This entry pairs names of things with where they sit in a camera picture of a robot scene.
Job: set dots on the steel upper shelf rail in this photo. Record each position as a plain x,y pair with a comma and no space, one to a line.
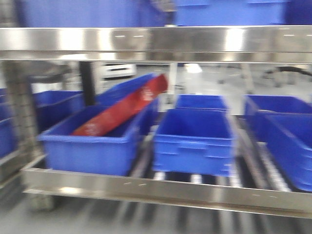
212,44

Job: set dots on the large blue upper crate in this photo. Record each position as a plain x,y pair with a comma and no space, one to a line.
230,12

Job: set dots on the blue rear right bin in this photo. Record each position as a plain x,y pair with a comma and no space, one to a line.
258,107

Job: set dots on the steel shelf upright post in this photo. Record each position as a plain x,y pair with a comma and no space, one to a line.
23,108

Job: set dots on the steel shelf rail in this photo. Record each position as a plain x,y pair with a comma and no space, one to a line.
266,202
212,44

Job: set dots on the blue rear centre bin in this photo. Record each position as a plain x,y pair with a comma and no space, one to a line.
204,102

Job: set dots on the blue bin with red bag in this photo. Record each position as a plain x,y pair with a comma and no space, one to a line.
111,154

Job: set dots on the blue far left bin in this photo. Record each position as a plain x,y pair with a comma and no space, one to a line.
54,106

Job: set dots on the red plastic bag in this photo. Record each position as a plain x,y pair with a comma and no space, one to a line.
123,110

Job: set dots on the steel lower shelf rail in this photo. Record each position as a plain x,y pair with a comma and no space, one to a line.
266,202

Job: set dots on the blue upper left crate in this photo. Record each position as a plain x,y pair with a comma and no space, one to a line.
89,13

